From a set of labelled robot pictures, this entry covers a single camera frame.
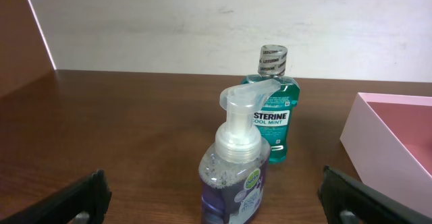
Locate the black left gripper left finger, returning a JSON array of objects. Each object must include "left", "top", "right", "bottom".
[{"left": 1, "top": 169, "right": 112, "bottom": 224}]

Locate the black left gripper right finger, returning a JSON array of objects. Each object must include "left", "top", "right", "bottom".
[{"left": 317, "top": 165, "right": 431, "bottom": 224}]

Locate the green Listerine mouthwash bottle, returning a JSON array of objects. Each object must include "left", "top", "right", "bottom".
[{"left": 241, "top": 45, "right": 300, "bottom": 164}]

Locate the pink open cardboard box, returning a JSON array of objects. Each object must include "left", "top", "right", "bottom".
[{"left": 340, "top": 92, "right": 431, "bottom": 217}]

